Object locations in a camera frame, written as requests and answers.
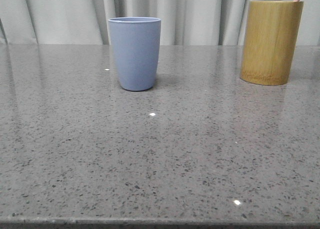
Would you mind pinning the blue plastic cup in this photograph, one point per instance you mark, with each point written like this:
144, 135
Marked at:
136, 46

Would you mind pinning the bamboo wooden cup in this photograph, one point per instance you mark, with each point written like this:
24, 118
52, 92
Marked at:
270, 40

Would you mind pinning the grey curtain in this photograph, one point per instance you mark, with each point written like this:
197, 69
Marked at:
81, 22

